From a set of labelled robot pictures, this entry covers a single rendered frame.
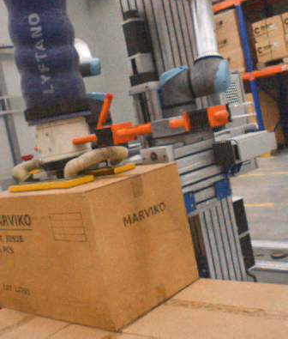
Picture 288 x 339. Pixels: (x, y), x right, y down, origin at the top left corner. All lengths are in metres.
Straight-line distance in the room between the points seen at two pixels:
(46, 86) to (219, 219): 1.05
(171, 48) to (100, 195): 0.95
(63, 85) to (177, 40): 0.74
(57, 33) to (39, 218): 0.59
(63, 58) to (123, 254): 0.65
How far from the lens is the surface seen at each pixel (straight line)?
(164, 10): 2.17
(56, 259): 1.53
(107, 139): 1.45
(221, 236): 2.26
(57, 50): 1.61
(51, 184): 1.54
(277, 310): 1.39
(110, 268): 1.39
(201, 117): 1.24
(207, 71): 1.83
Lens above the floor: 1.09
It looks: 3 degrees down
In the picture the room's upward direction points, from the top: 11 degrees counter-clockwise
